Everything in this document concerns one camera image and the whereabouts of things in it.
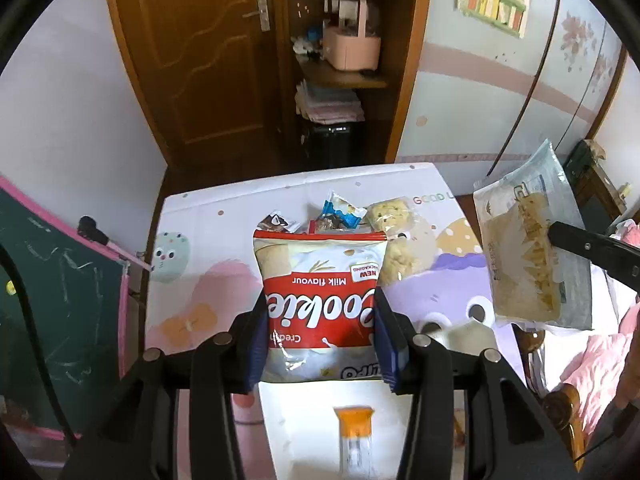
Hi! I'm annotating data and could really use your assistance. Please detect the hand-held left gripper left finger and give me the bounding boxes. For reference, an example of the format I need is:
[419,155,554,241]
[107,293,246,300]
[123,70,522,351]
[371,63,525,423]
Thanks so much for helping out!
[60,292,269,480]

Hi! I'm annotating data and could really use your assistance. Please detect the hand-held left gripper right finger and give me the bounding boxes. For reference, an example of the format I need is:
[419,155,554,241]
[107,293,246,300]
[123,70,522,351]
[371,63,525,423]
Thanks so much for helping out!
[372,289,581,480]

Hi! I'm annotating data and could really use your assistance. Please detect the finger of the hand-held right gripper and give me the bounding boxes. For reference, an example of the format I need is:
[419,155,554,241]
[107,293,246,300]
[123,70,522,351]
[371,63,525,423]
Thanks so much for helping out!
[547,220,640,293]

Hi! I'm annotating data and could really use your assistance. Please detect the clear blue chip bag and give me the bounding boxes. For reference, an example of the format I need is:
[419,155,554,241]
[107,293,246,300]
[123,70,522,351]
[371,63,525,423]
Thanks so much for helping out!
[472,140,594,331]

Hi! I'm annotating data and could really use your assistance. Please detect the red white cookie bag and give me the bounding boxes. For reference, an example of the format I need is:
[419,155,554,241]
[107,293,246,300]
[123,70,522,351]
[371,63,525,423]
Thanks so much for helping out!
[252,229,390,385]

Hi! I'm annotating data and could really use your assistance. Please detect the white plastic box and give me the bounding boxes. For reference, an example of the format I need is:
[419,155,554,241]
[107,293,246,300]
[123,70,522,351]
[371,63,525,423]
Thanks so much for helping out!
[256,381,416,480]

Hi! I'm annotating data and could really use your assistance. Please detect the clear bag of yellow puffs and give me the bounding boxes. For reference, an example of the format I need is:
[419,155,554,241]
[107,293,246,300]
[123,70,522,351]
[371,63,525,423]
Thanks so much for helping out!
[362,199,437,287]

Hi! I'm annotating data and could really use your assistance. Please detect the brown white small packet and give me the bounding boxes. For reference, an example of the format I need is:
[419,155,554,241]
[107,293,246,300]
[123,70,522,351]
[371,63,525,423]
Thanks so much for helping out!
[257,211,301,234]

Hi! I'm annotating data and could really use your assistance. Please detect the dark wooden furniture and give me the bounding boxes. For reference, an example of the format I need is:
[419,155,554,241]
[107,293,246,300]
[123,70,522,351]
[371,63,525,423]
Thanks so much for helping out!
[562,139,634,231]

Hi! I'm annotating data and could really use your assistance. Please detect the white bedsheet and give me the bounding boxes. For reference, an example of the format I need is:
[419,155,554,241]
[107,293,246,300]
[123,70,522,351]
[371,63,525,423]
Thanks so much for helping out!
[512,260,640,361]

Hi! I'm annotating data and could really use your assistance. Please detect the orange topped clear packet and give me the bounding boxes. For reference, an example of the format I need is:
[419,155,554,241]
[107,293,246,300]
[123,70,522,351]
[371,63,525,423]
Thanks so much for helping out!
[332,405,376,476]

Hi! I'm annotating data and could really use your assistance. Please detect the pink blanket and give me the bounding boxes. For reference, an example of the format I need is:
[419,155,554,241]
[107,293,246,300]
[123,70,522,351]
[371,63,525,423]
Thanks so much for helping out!
[559,305,640,411]

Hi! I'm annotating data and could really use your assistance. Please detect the clear mixed nut packet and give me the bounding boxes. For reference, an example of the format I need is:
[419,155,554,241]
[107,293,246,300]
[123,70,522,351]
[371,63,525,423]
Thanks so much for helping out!
[307,217,372,235]

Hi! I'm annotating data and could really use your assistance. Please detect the blue white snack packet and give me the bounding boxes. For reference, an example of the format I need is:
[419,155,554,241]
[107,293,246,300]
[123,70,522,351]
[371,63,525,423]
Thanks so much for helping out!
[320,190,368,228]

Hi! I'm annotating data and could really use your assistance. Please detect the pale floral wardrobe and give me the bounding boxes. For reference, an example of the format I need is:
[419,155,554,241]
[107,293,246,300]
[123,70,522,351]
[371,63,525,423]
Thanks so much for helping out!
[395,0,628,167]

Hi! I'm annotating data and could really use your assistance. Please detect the black clip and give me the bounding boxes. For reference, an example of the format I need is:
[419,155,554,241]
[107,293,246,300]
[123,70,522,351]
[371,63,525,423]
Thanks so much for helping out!
[77,216,111,247]

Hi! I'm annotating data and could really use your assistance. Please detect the black bin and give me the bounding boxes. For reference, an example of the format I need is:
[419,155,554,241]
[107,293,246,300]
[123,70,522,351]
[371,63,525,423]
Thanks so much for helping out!
[300,120,354,169]

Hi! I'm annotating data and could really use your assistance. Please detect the stack of folded cloths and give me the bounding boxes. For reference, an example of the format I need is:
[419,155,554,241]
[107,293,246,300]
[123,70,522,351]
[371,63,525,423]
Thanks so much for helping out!
[295,80,366,124]

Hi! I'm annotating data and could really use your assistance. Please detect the wooden shelf unit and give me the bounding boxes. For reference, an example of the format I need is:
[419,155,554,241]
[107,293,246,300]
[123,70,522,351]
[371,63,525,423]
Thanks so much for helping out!
[272,0,436,167]

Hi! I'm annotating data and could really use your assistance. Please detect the brown wooden door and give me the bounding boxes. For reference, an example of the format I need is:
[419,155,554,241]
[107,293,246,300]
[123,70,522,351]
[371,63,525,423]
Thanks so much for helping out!
[102,0,296,170]

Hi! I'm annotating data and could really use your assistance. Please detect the pink basket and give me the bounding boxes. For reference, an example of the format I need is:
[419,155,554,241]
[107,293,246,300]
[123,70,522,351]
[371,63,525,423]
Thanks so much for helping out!
[322,0,382,72]

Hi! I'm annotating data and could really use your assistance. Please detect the small plush toys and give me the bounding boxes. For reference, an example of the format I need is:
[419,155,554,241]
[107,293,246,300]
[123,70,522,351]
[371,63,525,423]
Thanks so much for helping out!
[292,25,326,64]

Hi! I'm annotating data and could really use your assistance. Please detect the wooden bed frame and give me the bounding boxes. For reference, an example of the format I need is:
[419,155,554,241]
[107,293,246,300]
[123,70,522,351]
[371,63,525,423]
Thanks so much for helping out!
[515,325,587,463]

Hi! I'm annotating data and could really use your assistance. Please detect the green chalkboard with pink frame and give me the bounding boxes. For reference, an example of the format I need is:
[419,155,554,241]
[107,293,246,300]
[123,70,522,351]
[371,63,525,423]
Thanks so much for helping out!
[0,175,135,442]

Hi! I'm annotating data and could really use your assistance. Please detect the black cable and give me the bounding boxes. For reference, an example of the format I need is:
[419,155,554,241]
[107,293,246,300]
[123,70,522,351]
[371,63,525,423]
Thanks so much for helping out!
[0,245,78,443]

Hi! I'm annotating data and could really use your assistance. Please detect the metal door handle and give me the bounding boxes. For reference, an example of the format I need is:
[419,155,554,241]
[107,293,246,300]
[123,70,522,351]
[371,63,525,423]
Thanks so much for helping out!
[243,0,271,31]

